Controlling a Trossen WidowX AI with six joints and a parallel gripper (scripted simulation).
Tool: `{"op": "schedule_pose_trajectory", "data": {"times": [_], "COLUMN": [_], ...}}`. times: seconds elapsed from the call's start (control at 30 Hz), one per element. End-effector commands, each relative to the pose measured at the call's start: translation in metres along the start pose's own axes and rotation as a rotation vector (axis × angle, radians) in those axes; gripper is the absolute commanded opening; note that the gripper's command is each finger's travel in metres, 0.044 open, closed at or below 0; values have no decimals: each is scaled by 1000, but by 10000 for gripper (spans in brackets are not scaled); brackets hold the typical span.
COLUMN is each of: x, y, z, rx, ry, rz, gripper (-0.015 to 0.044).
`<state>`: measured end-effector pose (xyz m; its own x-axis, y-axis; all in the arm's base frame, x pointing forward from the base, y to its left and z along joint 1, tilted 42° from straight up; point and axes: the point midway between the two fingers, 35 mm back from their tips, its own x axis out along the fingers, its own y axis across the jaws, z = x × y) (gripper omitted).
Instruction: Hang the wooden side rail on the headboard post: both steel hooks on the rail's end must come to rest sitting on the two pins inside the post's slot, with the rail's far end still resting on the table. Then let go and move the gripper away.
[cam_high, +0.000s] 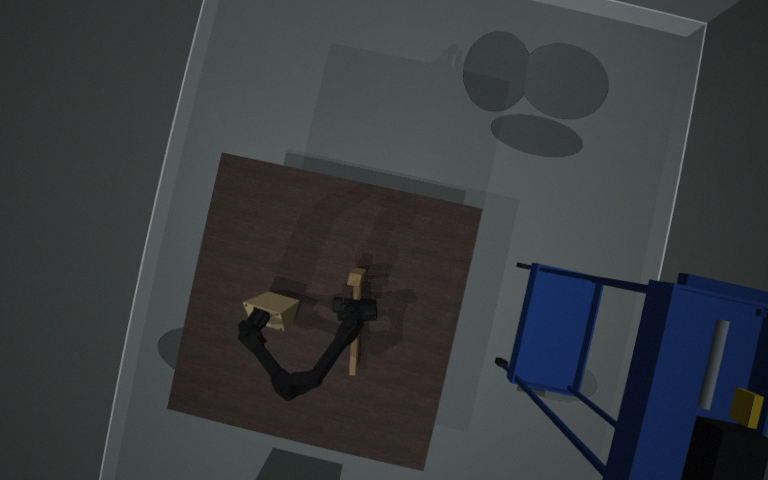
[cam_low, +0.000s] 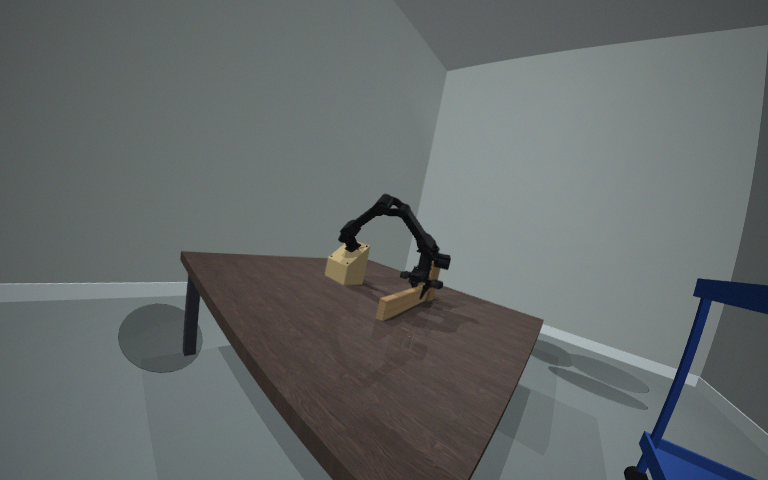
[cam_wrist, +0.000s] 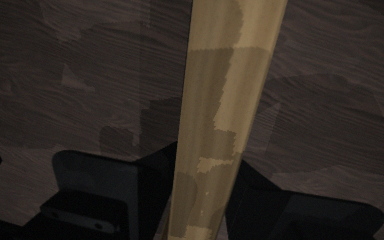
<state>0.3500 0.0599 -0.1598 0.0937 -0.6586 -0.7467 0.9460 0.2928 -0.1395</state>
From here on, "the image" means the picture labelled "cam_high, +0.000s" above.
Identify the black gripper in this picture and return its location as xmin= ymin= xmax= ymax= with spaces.
xmin=332 ymin=297 xmax=377 ymax=312

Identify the wooden post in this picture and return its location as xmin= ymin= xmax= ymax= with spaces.
xmin=347 ymin=267 xmax=366 ymax=287

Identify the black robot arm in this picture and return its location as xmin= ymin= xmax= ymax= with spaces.
xmin=238 ymin=302 xmax=378 ymax=401

